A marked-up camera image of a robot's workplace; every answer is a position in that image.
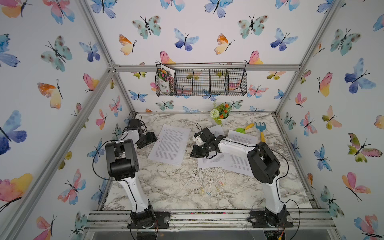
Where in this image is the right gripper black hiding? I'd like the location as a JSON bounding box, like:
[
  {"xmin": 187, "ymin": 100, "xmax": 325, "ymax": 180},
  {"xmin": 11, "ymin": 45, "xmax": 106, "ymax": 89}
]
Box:
[{"xmin": 187, "ymin": 142, "xmax": 210, "ymax": 157}]

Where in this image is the plain text document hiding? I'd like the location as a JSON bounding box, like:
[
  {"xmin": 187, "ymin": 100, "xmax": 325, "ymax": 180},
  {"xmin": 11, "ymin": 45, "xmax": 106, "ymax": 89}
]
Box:
[{"xmin": 148, "ymin": 124, "xmax": 191, "ymax": 167}]

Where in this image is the purple highlighted document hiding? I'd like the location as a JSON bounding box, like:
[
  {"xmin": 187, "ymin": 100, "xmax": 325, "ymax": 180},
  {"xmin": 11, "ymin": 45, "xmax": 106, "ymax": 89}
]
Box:
[{"xmin": 219, "ymin": 130, "xmax": 260, "ymax": 177}]

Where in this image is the yellow highlighted document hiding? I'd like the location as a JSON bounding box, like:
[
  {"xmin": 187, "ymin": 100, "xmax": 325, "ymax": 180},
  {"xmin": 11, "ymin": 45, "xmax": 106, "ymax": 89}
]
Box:
[{"xmin": 198, "ymin": 125, "xmax": 230, "ymax": 169}]

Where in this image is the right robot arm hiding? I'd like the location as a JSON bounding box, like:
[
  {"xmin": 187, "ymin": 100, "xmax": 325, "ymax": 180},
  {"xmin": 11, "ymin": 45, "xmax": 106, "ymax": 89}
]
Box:
[{"xmin": 190, "ymin": 128, "xmax": 294, "ymax": 228}]

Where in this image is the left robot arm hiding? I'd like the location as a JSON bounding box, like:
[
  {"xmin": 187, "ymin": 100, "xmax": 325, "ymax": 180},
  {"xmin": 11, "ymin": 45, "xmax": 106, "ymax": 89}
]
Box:
[{"xmin": 99, "ymin": 111, "xmax": 158, "ymax": 229}]

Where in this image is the potted flower plant white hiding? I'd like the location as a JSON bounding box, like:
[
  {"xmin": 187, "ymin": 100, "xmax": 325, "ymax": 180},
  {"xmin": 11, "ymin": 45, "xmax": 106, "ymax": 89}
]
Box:
[{"xmin": 210, "ymin": 102, "xmax": 233, "ymax": 126}]

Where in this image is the green toy trowel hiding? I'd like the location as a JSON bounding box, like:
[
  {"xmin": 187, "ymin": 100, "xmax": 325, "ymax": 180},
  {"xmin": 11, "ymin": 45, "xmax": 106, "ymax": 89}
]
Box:
[{"xmin": 235, "ymin": 123, "xmax": 255, "ymax": 134}]

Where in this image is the blue toy rake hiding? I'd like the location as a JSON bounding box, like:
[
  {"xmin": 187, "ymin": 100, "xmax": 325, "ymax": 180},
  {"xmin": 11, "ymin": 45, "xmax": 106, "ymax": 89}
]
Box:
[{"xmin": 255, "ymin": 122, "xmax": 267, "ymax": 143}]

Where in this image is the seed packet in basket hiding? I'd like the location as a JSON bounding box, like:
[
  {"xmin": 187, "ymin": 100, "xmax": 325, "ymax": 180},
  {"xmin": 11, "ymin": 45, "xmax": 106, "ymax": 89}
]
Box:
[{"xmin": 158, "ymin": 64, "xmax": 176, "ymax": 95}]

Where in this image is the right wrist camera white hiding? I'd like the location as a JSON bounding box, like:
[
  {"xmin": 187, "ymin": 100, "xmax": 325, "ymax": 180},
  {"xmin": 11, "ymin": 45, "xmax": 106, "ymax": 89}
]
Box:
[{"xmin": 192, "ymin": 133, "xmax": 205, "ymax": 147}]

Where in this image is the black wire basket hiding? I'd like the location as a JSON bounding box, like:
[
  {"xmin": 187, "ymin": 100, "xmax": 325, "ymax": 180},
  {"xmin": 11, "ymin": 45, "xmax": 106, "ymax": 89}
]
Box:
[{"xmin": 154, "ymin": 62, "xmax": 248, "ymax": 97}]

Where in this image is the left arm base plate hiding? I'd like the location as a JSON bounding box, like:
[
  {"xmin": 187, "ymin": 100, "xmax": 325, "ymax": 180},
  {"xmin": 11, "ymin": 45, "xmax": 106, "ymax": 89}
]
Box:
[{"xmin": 127, "ymin": 211, "xmax": 171, "ymax": 230}]

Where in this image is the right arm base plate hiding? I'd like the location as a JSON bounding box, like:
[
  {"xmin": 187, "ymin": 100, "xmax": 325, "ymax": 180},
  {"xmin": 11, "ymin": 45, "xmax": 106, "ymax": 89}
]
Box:
[{"xmin": 247, "ymin": 208, "xmax": 294, "ymax": 228}]

